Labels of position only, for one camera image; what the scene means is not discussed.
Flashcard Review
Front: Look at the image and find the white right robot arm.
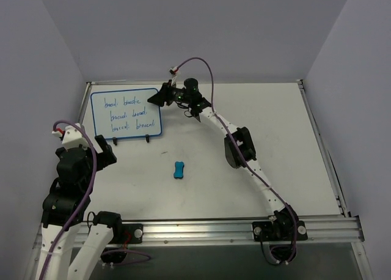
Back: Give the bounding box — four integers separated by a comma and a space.
148, 78, 299, 243

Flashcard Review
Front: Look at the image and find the blue framed small whiteboard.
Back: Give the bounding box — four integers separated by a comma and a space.
90, 87, 163, 139

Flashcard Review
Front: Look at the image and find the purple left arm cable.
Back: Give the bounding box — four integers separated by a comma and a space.
36, 120, 152, 280

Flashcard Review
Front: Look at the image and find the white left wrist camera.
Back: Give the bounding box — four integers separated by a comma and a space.
51, 125, 88, 152

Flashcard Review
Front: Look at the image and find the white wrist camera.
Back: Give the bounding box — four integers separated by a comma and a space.
169, 66, 179, 87
51, 125, 88, 152

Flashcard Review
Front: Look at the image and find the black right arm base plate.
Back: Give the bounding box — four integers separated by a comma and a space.
252, 221, 309, 242

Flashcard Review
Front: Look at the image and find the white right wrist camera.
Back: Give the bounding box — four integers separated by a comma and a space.
169, 66, 179, 87

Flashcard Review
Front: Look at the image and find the aluminium front rail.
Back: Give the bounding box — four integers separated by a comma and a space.
54, 216, 364, 251

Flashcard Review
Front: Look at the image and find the blue bone shaped eraser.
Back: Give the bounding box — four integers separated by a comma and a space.
173, 161, 185, 179

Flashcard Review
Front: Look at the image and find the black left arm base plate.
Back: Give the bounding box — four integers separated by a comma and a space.
110, 223, 144, 245

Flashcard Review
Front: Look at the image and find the wire whiteboard stand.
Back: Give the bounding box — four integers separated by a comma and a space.
112, 134, 150, 146

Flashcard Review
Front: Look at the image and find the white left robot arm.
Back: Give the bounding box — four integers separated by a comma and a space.
35, 134, 123, 279

